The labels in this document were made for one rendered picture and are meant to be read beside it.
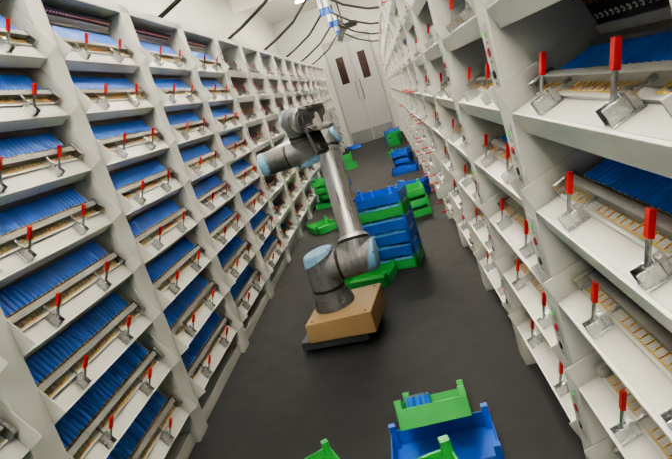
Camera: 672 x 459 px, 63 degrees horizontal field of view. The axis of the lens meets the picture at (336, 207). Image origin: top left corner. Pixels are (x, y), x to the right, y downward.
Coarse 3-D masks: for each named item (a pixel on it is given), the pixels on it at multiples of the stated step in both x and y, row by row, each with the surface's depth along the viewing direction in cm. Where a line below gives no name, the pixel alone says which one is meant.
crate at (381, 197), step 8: (360, 192) 334; (368, 192) 333; (376, 192) 332; (384, 192) 330; (392, 192) 328; (400, 192) 311; (360, 200) 334; (368, 200) 314; (376, 200) 312; (384, 200) 311; (392, 200) 309; (400, 200) 308; (360, 208) 316; (368, 208) 315
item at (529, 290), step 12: (504, 264) 180; (516, 264) 163; (504, 276) 178; (516, 276) 172; (528, 276) 167; (516, 288) 164; (528, 288) 161; (540, 288) 156; (528, 300) 155; (540, 300) 151; (528, 312) 150; (540, 312) 146; (540, 324) 138; (552, 324) 137; (552, 336) 133; (552, 348) 121
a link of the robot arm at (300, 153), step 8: (304, 136) 200; (288, 144) 205; (296, 144) 201; (304, 144) 201; (288, 152) 202; (296, 152) 202; (304, 152) 201; (312, 152) 202; (288, 160) 203; (296, 160) 203; (304, 160) 203; (312, 160) 203
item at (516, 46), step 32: (576, 0) 96; (512, 32) 98; (544, 32) 98; (608, 32) 97; (512, 64) 100; (512, 128) 104; (544, 160) 103; (544, 224) 106; (544, 256) 108; (576, 256) 106; (544, 288) 118; (576, 352) 111; (576, 416) 123
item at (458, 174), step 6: (468, 162) 243; (462, 168) 243; (468, 168) 241; (456, 174) 244; (462, 174) 244; (468, 174) 242; (462, 180) 241; (468, 180) 234; (462, 186) 232; (468, 186) 226; (474, 186) 220; (468, 192) 219; (474, 192) 213; (480, 204) 186
